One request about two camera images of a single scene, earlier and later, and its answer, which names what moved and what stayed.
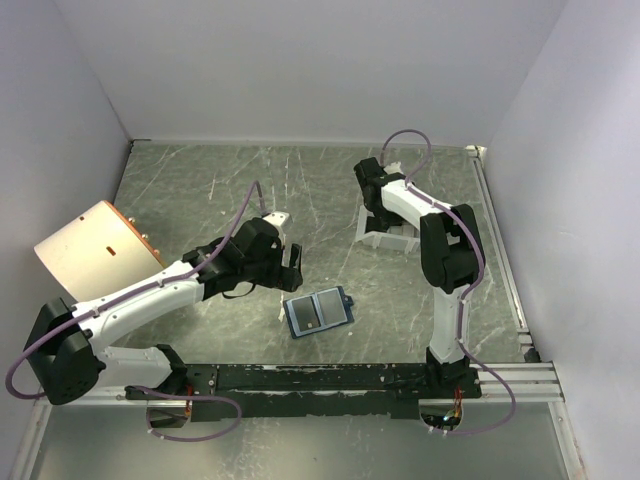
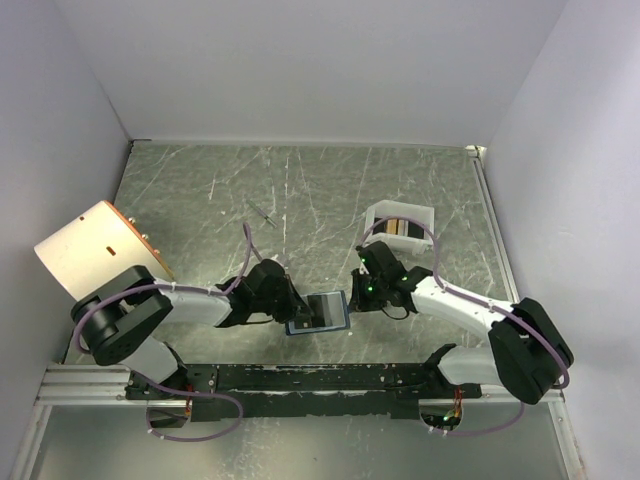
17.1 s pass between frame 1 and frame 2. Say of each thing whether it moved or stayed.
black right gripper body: moved
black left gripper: moved
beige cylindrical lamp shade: stayed
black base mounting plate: stayed
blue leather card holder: stayed
